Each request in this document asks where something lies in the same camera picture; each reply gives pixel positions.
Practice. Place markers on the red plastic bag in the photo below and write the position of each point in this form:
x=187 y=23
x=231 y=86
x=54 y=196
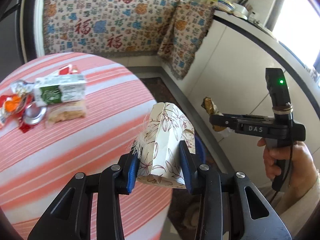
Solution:
x=13 y=107

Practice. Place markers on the patterned fabric cover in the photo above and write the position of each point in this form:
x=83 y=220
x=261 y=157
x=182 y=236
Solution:
x=171 y=29

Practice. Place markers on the crushed red soda can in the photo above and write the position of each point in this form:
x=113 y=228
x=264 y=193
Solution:
x=32 y=115

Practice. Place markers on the green white milk carton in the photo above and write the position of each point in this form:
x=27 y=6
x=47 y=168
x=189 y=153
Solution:
x=58 y=89

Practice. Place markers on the gold brown candy wrapper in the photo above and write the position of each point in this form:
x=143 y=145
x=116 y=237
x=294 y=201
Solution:
x=211 y=109

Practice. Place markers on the white floral paper box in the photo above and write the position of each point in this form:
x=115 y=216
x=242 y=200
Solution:
x=157 y=146

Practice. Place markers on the pink striped tablecloth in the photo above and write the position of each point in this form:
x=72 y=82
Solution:
x=36 y=165

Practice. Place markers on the red white paper carton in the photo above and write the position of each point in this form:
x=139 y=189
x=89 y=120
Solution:
x=68 y=70

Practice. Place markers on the silver foil wrapper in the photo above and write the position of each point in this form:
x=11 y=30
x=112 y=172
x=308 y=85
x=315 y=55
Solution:
x=21 y=87

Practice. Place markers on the beige snack wrapper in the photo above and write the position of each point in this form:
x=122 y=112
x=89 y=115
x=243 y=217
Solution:
x=66 y=111

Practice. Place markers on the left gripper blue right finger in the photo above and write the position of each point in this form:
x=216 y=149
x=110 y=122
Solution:
x=189 y=163

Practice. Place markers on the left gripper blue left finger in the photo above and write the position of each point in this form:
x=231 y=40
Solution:
x=129 y=168

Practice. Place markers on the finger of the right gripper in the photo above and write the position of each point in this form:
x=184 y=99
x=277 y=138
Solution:
x=221 y=125
x=240 y=116

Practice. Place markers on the white knit sleeve forearm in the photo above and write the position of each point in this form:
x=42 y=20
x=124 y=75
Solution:
x=296 y=216

